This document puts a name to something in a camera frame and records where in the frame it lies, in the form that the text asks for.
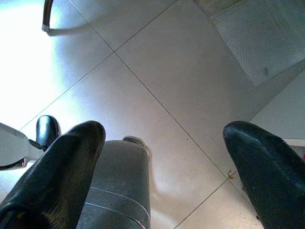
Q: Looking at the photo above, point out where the black robot foot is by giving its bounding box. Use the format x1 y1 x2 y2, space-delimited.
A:
35 115 61 151

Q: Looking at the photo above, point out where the grey robot leg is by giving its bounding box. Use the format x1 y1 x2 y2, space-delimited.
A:
76 135 152 229
0 122 50 170

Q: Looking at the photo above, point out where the patterned floor mat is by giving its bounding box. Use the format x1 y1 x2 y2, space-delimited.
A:
192 0 241 19

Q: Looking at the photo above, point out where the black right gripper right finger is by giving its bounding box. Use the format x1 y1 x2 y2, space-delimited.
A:
223 120 305 229

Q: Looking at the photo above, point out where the grey robot left leg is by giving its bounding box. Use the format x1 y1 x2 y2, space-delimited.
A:
0 122 50 170

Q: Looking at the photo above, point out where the grey robot right leg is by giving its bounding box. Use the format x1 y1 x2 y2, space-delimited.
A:
76 135 152 229

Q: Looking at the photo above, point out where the marble top folding table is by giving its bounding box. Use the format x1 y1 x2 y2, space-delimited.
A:
41 0 56 32

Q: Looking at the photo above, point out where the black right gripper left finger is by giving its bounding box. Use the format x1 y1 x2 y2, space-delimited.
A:
0 120 107 229

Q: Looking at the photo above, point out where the grey floor mat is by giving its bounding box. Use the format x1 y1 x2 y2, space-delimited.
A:
211 0 305 87

